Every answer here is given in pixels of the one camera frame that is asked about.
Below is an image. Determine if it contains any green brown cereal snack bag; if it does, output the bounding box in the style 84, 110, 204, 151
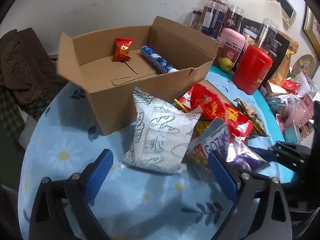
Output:
233, 98, 268, 137

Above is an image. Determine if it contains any purple white Gozki snack bag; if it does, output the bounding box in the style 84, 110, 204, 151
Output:
188, 118, 269, 172

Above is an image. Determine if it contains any red gold snack packet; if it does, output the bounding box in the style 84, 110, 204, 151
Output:
190, 83, 253, 137

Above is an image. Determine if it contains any white bread print snack bag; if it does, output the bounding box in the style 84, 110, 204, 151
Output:
123, 87, 203, 174

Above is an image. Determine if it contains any blue tablet tube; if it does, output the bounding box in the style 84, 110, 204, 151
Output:
140, 46, 178, 74

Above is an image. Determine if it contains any small red snack packet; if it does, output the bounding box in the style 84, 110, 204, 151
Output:
112, 38, 135, 61

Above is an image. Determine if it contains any red white spicy strip packet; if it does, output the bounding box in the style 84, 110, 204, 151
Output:
178, 86, 193, 111

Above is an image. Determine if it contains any yellow stick lollipop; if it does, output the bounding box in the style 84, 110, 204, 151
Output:
174, 99, 189, 113

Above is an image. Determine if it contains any red cylindrical canister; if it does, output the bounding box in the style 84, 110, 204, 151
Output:
232, 45, 273, 95

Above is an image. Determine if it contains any green yellow fruit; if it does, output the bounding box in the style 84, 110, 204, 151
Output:
219, 57, 233, 72

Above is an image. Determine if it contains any black standup pouch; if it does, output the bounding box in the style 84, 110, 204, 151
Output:
261, 31, 290, 86

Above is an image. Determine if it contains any pink lidded canister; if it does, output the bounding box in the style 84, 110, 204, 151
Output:
217, 28, 246, 65

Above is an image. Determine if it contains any gold framed picture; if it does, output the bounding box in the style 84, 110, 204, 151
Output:
303, 5, 319, 58

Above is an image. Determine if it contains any brown cardboard box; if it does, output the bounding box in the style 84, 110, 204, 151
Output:
57, 16, 218, 135

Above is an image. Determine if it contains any brown jacket on chair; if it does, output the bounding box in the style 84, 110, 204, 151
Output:
1, 28, 68, 120

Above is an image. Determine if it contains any dark blue label jar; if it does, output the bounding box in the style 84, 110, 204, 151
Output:
200, 1, 227, 39

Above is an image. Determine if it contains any wall intercom panel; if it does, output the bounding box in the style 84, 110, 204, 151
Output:
267, 0, 297, 29

